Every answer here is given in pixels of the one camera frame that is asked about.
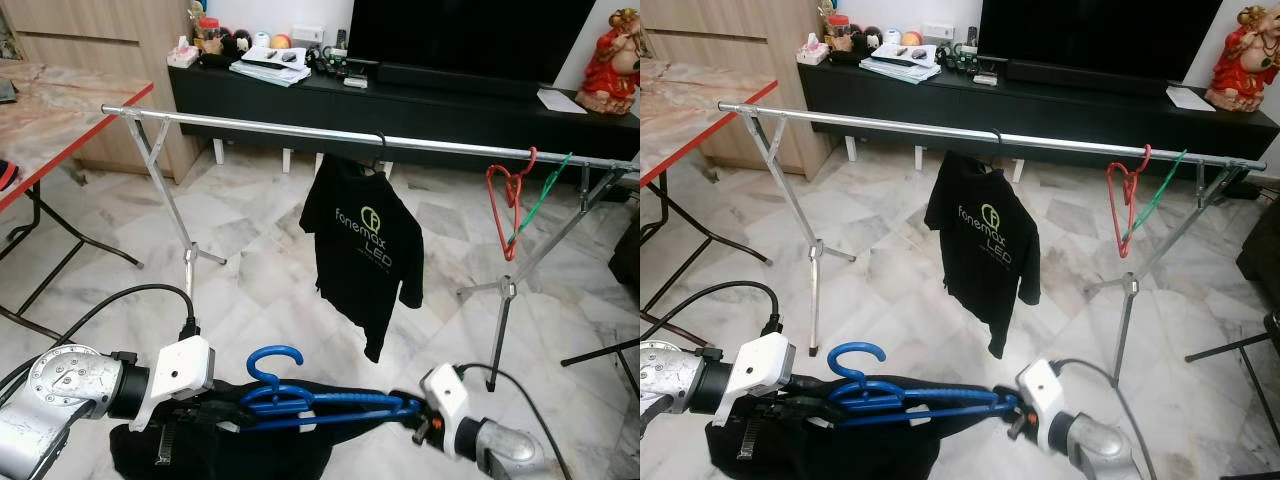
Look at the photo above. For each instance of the plain black t-shirt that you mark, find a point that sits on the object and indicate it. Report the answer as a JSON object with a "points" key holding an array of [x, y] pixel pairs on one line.
{"points": [[250, 455], [850, 455]]}

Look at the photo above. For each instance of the blue hanger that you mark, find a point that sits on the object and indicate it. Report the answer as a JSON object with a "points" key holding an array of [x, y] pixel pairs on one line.
{"points": [[940, 400], [350, 402]]}

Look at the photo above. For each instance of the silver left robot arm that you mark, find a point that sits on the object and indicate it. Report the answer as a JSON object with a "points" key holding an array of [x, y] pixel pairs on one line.
{"points": [[665, 375], [60, 385]]}

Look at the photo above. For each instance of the red hanger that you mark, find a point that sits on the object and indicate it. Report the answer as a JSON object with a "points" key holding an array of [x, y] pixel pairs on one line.
{"points": [[1112, 195], [492, 195]]}

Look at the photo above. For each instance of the green hanger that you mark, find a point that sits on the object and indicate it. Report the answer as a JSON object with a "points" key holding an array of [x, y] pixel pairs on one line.
{"points": [[540, 195], [1155, 195]]}

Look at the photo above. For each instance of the black hanger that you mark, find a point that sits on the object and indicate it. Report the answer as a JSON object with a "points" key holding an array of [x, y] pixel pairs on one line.
{"points": [[383, 160], [997, 157]]}

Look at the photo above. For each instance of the black t-shirt with logo print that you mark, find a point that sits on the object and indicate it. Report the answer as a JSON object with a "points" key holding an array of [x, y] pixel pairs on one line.
{"points": [[985, 250], [365, 250]]}

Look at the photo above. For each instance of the silver metal clothes rack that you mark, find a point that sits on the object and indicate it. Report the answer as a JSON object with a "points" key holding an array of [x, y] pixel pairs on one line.
{"points": [[900, 125], [250, 123]]}

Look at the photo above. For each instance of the black TV console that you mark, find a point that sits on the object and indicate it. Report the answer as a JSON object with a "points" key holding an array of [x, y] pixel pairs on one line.
{"points": [[1050, 120], [420, 125]]}

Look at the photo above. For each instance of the red-edged marble folding table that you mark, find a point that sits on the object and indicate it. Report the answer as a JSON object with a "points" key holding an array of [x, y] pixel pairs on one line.
{"points": [[690, 110], [50, 120]]}

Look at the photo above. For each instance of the small white box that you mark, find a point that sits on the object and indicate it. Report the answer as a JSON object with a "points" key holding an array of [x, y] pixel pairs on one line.
{"points": [[355, 82], [984, 79]]}

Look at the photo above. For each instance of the black soundbar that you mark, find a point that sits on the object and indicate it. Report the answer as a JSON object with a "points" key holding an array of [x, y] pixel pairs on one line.
{"points": [[1085, 77], [450, 80]]}

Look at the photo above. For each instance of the white paper sheet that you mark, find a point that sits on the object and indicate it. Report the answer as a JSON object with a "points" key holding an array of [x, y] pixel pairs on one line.
{"points": [[560, 100], [1190, 97]]}

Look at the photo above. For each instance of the stack of white papers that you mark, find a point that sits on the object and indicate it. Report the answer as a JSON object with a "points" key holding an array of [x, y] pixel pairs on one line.
{"points": [[270, 68], [900, 64]]}

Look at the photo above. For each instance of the green circuit board cluster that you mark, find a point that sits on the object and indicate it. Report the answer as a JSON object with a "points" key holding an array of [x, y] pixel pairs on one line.
{"points": [[330, 62], [960, 58]]}

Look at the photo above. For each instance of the pink tissue box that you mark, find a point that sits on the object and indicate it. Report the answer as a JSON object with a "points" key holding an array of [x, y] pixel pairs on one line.
{"points": [[812, 48], [182, 52]]}

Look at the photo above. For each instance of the dark grey phone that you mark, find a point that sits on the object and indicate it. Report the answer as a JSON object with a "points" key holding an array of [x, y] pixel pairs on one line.
{"points": [[5, 92]]}

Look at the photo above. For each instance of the red-lidded jar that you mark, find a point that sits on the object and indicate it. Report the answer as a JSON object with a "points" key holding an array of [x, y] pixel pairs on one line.
{"points": [[208, 35], [839, 32]]}

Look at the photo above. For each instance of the light wooden cabinet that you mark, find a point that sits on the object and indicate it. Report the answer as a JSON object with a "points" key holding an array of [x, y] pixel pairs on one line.
{"points": [[720, 40], [80, 40]]}

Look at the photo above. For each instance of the small orange ball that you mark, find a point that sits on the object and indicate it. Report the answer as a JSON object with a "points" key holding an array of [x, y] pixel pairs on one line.
{"points": [[912, 38], [282, 41]]}

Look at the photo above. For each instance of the red Buddha figurine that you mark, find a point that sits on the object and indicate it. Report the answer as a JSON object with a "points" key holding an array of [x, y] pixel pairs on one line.
{"points": [[1245, 70], [610, 75]]}

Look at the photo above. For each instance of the black television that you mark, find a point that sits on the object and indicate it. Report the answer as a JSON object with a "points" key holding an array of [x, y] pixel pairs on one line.
{"points": [[470, 35], [1100, 35]]}

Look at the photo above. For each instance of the white wall socket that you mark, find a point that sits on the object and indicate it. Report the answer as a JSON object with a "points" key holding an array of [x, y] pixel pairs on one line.
{"points": [[937, 32], [308, 35]]}

